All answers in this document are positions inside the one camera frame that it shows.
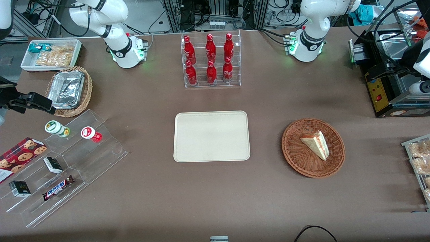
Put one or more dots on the oval wicker basket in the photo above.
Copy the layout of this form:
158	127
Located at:
88	87

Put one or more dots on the snickers chocolate bar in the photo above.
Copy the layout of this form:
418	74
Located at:
57	188

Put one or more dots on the small black box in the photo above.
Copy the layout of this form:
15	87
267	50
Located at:
53	165
19	188

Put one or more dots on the black yellow metal appliance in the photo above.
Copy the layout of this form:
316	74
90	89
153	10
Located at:
381	90

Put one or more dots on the triangle sandwich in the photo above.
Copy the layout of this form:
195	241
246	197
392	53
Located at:
315	143

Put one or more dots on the clear bag of crackers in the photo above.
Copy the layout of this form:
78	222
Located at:
55	56

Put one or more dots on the cream rectangular tray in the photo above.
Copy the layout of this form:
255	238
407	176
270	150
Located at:
211	136

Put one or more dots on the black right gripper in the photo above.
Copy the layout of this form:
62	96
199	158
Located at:
7	95

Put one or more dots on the teal snack packet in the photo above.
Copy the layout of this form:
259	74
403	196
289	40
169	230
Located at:
37	47

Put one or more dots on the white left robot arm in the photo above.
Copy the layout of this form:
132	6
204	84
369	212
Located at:
310	15

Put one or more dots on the red cola bottle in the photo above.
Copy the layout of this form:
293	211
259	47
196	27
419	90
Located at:
227	72
191	74
210	48
189	50
228	47
211	74

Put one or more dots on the orange packet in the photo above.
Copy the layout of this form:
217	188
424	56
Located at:
420	27

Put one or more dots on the white rectangular plastic bin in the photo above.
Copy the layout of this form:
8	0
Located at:
27	60

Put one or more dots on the round brown wicker basket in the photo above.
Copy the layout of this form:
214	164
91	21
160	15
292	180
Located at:
299	158

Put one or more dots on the small grey device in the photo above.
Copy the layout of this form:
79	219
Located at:
219	239

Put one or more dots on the clear acrylic bottle rack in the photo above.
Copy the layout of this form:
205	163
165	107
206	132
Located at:
237	74

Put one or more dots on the wrapped bread pack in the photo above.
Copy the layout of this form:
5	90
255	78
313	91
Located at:
420	149
421	165
427	195
427	181

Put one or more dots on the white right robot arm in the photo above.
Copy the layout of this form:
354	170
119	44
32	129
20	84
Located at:
107	15

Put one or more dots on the teal plastic bag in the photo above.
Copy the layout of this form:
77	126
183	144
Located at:
364	15

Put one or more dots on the red cookie box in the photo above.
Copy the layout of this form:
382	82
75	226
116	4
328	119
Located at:
18	158

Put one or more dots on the grey power strip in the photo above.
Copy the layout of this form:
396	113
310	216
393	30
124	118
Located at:
217	24

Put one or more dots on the white red lidded cup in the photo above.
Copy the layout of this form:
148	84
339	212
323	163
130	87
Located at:
89	133

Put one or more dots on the clear acrylic stepped stand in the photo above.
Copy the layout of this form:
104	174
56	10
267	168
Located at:
84	161

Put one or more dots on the white green lidded cup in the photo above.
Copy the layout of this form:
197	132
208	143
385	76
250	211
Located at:
55	128

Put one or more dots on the aluminium foil tray stack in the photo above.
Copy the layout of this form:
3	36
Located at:
65	89

